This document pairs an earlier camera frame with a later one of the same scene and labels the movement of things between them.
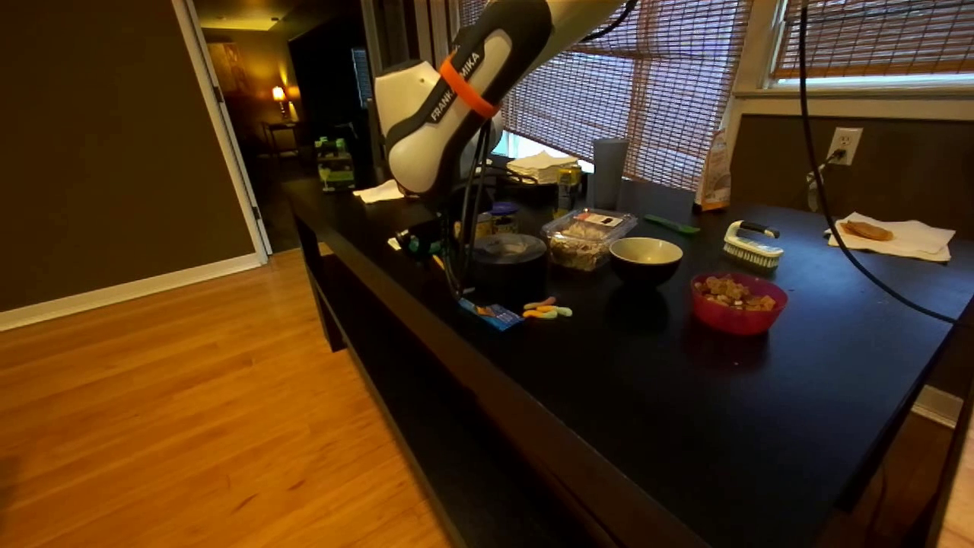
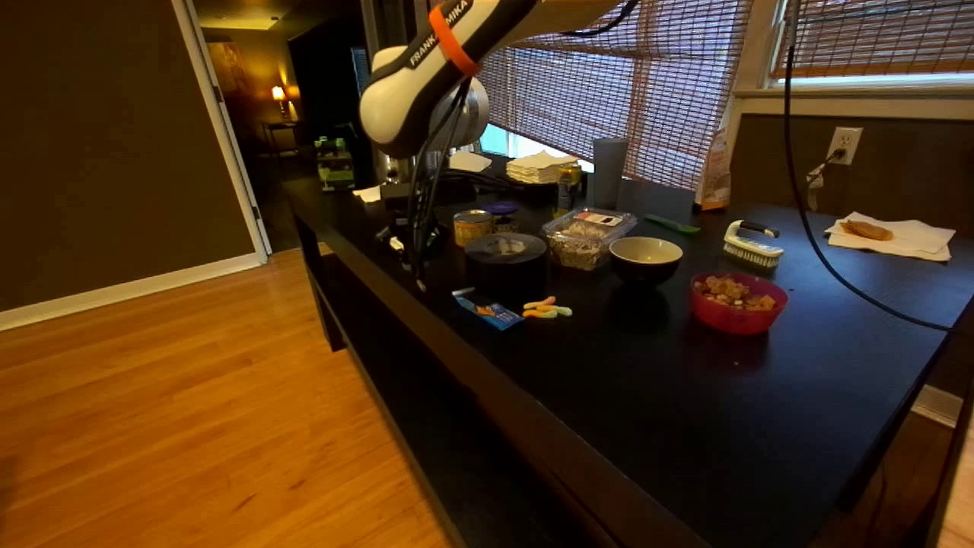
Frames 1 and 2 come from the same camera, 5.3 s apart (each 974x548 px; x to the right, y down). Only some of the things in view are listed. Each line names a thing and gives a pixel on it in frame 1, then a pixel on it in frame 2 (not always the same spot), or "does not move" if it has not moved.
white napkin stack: (546, 170) does not move
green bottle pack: (335, 163) does not move
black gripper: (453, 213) to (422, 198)
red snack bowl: (734, 304) does not move
